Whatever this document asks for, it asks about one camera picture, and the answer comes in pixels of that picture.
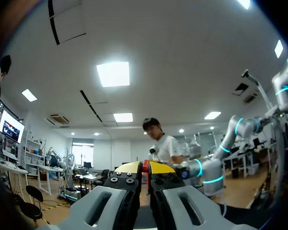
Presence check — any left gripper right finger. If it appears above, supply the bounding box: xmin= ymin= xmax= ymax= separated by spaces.
xmin=148 ymin=161 xmax=255 ymax=230

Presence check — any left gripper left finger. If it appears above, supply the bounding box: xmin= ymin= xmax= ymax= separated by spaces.
xmin=36 ymin=161 xmax=143 ymax=230

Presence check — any person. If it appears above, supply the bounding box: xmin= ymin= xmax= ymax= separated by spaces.
xmin=142 ymin=117 xmax=185 ymax=168
xmin=0 ymin=54 xmax=12 ymax=130

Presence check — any white cable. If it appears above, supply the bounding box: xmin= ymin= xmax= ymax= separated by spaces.
xmin=217 ymin=194 xmax=228 ymax=217

